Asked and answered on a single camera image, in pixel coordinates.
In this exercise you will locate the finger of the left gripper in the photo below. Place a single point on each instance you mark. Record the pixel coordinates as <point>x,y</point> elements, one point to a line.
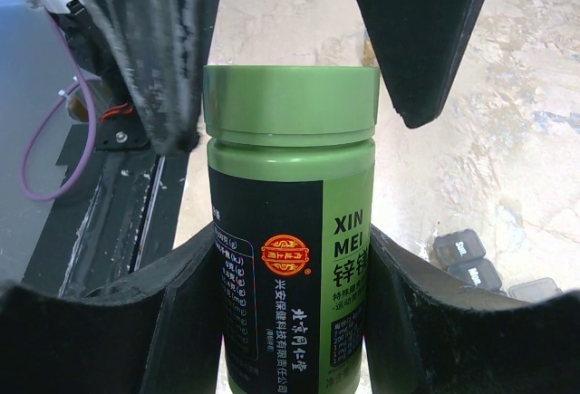
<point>158,46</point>
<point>419,45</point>

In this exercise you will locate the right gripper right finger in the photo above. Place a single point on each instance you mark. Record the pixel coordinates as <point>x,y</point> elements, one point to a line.
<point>428,332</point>

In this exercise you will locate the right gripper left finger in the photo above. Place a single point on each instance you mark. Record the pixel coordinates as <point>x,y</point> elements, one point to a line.
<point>157,330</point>

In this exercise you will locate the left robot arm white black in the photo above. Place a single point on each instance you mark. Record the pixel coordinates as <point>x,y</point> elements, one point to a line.
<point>157,49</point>

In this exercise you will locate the green lidded pill bottle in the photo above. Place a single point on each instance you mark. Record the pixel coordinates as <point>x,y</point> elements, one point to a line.
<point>291,164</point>

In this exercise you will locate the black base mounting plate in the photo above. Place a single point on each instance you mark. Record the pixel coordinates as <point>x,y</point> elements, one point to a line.
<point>120,215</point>

